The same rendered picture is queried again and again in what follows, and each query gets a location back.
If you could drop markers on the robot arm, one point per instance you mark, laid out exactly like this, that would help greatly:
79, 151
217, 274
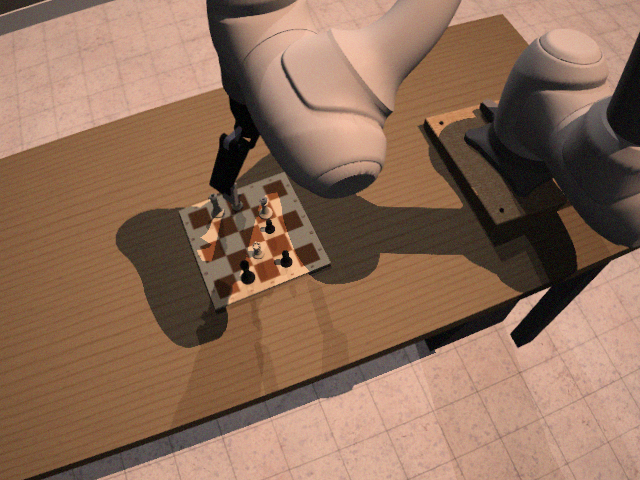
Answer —
320, 104

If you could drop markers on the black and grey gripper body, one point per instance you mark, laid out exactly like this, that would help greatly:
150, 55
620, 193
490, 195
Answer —
243, 118

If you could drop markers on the brown and tan chessboard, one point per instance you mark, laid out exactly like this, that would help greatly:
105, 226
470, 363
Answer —
220, 244

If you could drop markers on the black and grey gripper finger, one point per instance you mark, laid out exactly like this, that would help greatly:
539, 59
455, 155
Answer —
225, 160

